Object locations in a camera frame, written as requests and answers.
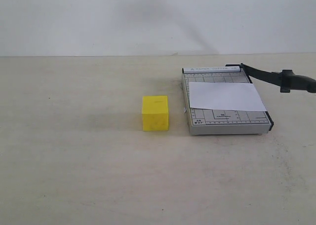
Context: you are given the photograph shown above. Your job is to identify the yellow cube block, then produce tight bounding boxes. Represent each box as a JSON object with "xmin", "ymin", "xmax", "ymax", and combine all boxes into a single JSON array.
[{"xmin": 142, "ymin": 95, "xmax": 169, "ymax": 131}]

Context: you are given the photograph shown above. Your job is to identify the grey paper cutter base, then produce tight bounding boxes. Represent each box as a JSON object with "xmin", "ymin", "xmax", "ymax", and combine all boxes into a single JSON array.
[{"xmin": 182, "ymin": 64, "xmax": 274, "ymax": 135}]

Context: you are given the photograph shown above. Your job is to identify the black cutter blade arm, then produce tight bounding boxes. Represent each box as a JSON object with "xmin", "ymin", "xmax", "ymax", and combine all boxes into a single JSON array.
[{"xmin": 226, "ymin": 63, "xmax": 316, "ymax": 93}]

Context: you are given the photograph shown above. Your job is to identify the white paper sheet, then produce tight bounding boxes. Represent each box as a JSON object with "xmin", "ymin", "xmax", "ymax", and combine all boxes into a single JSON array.
[{"xmin": 189, "ymin": 82, "xmax": 267, "ymax": 112}]

